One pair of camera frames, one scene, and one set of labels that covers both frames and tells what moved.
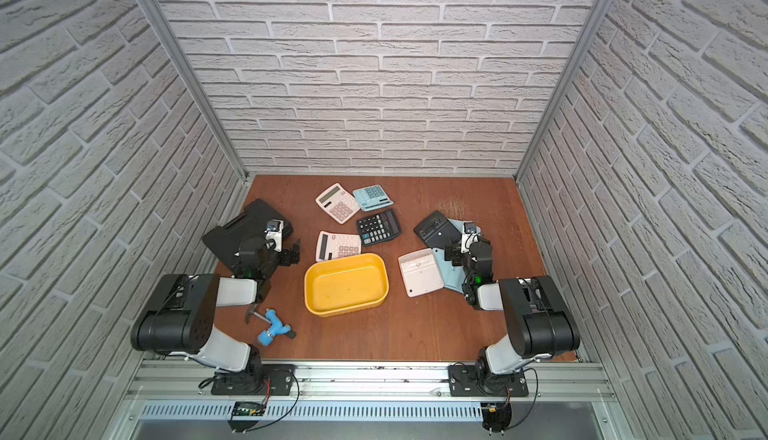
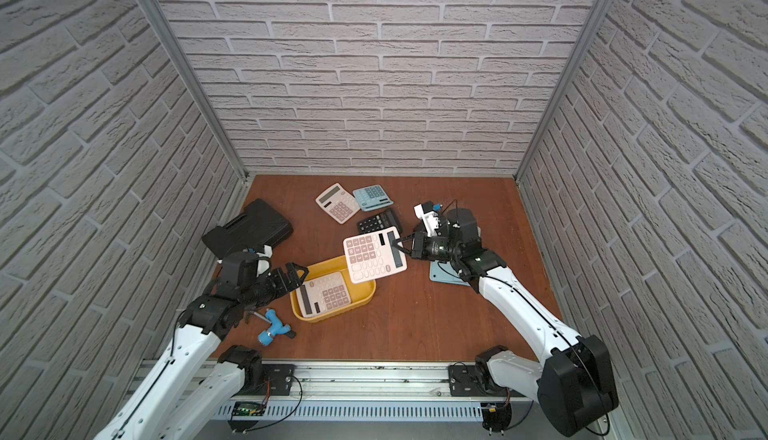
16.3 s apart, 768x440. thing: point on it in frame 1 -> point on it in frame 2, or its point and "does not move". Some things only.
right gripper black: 458,255 -> 418,250
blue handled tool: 276,327 does not move
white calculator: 333,245 -> 322,294
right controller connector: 496,416 does not move
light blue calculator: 452,276 does not move
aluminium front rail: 188,381 does not move
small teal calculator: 372,198 does not move
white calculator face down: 420,273 -> 371,256
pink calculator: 339,203 does not move
